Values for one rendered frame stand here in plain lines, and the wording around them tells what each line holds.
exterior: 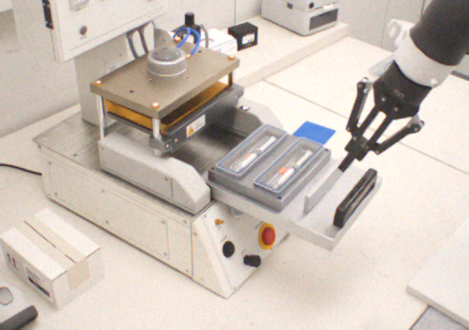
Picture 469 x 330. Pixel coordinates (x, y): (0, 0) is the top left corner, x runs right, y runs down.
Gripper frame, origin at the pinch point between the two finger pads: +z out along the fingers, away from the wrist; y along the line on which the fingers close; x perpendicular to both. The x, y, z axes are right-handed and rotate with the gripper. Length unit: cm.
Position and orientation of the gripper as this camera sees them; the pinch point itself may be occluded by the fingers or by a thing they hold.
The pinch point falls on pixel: (353, 154)
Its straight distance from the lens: 106.5
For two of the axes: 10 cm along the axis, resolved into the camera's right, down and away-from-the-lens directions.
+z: -3.5, 6.5, 6.8
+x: 5.6, -4.3, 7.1
